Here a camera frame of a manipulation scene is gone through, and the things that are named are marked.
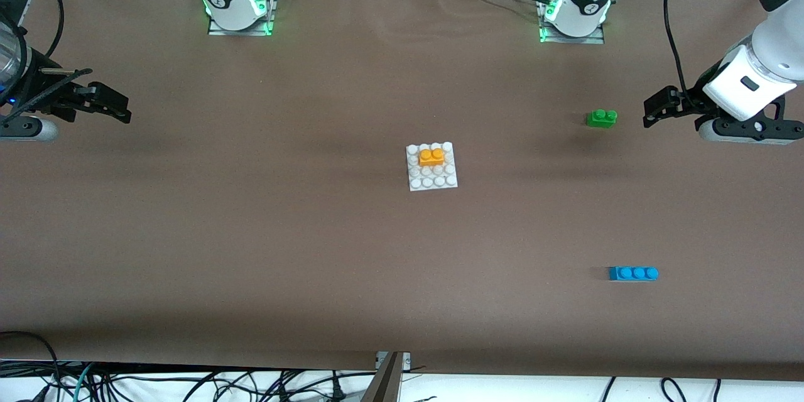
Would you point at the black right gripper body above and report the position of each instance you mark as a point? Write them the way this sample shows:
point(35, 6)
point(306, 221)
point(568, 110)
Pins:
point(45, 92)

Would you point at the blue three-stud block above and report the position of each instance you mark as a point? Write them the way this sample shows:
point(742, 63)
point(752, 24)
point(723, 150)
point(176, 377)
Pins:
point(631, 274)

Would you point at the brown table cover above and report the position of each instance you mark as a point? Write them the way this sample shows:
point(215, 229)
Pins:
point(377, 276)

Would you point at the green two-stud block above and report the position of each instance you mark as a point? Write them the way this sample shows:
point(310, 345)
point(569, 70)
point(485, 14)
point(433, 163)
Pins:
point(601, 119)

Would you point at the dark brown metal bar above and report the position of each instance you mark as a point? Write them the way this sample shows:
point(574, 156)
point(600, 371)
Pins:
point(384, 386)

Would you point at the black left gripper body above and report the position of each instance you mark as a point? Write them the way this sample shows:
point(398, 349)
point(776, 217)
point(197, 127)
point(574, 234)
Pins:
point(688, 103)

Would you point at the white studded base plate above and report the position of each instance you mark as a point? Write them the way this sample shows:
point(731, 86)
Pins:
point(433, 182)

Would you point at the yellow two-stud block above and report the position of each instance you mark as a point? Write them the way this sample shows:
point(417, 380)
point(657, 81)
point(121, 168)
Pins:
point(432, 158)

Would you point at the silver metal bracket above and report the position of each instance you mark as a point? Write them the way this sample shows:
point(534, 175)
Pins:
point(407, 361)

